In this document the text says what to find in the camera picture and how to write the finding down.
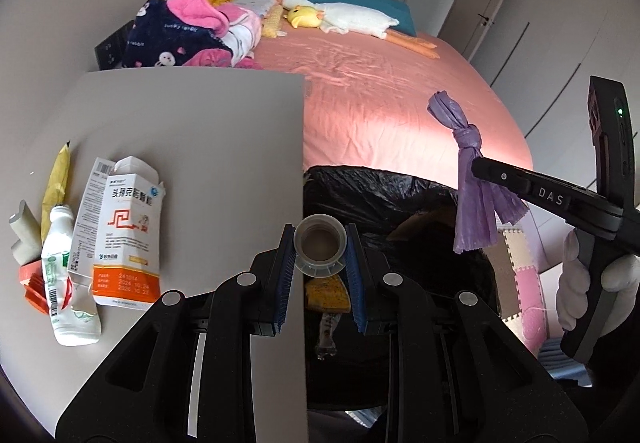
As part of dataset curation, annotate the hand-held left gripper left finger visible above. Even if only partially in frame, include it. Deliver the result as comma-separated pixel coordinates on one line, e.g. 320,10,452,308
55,223,297,443

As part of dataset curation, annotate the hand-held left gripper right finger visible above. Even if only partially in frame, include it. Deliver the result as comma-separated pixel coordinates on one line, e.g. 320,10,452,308
344,223,586,443

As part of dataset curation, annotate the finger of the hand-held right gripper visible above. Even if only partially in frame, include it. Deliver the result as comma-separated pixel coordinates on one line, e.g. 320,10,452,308
471,157,608,231

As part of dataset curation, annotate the small clear plastic cup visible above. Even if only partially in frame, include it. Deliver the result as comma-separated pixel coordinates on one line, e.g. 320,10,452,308
293,214,348,279

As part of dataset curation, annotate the purple knotted plastic bag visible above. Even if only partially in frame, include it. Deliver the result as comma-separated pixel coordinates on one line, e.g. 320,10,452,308
427,90,530,255

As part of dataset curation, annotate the trash bin with black bag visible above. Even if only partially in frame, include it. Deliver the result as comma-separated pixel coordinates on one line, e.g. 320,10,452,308
302,166,503,416

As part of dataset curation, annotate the orange and white medicine box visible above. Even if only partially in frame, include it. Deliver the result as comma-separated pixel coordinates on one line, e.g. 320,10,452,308
91,156,167,310

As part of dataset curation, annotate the white plastic drink bottle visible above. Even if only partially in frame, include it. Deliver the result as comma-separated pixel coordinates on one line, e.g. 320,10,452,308
40,206,101,348

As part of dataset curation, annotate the yellow snack packet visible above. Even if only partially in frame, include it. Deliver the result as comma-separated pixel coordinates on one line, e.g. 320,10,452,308
41,140,76,244

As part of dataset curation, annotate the orange-red box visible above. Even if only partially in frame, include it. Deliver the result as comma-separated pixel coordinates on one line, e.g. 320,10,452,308
17,260,51,315

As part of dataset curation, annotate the person's right hand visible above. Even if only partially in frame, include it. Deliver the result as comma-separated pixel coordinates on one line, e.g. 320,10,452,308
556,229,640,333

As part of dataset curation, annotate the yellow sponge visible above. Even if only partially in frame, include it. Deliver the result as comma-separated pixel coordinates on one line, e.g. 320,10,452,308
306,274,351,314

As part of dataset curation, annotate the crushed clear plastic bottle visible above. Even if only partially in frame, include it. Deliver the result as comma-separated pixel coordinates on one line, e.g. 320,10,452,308
315,310,346,360

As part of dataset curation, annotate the pastel foam puzzle mat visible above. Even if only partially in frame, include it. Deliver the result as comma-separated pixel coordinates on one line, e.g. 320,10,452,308
492,210,563,356

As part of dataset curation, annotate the white wardrobe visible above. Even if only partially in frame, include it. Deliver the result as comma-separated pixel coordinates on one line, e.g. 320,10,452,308
472,0,640,164

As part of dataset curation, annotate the blue striped cloth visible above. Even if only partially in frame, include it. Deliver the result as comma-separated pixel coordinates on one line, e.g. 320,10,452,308
539,340,592,385

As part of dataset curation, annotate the bed with pink sheet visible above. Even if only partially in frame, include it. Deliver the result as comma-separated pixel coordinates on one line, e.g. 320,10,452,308
247,28,535,224

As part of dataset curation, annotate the white and pink printed quilt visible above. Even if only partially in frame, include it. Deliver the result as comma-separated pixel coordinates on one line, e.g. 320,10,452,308
220,3,265,61

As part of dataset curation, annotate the yellow corn plush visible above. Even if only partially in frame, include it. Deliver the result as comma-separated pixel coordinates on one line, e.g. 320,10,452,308
262,3,286,40

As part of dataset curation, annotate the yellow duck plush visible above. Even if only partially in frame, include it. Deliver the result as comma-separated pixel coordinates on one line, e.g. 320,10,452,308
284,6,325,29

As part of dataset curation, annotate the white goose plush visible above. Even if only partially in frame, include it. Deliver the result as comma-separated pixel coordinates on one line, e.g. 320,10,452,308
281,0,441,59

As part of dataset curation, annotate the navy printed blanket pink lining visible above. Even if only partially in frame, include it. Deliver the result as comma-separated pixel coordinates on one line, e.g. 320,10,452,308
122,0,238,70

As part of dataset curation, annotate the pale printed pillow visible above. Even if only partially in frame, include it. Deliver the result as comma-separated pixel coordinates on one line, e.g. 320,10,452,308
235,0,281,16

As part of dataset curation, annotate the black wall socket panel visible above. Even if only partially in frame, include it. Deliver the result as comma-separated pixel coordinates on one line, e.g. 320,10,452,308
95,20,133,71

